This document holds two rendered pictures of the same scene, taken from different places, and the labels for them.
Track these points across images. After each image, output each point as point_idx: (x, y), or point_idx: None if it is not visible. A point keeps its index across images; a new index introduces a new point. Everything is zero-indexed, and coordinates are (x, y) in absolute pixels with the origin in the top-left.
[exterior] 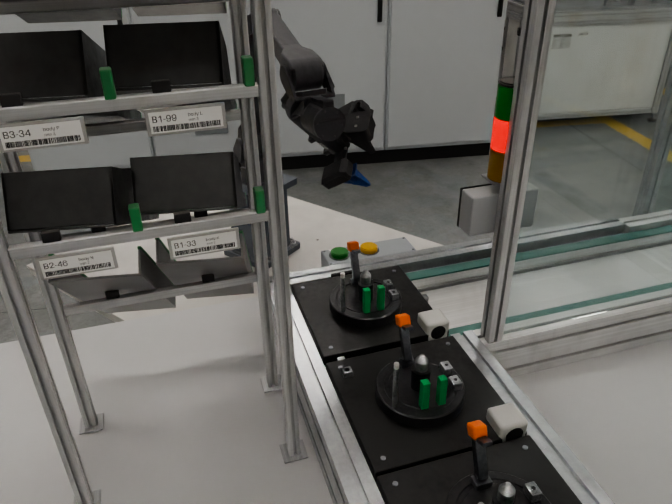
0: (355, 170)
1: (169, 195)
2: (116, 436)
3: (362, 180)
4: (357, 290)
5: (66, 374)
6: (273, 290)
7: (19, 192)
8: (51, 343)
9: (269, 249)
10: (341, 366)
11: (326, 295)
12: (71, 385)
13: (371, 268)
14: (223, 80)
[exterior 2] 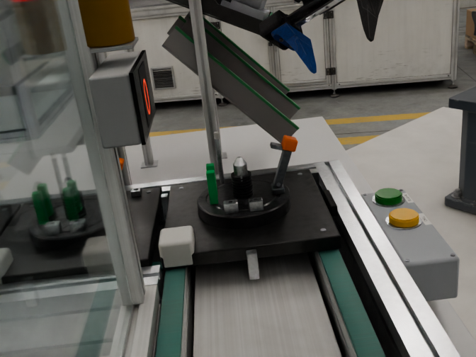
0: (274, 30)
1: None
2: (201, 164)
3: (299, 56)
4: (261, 190)
5: (278, 142)
6: (308, 166)
7: None
8: (319, 132)
9: (464, 186)
10: (149, 192)
11: None
12: (264, 145)
13: (346, 221)
14: None
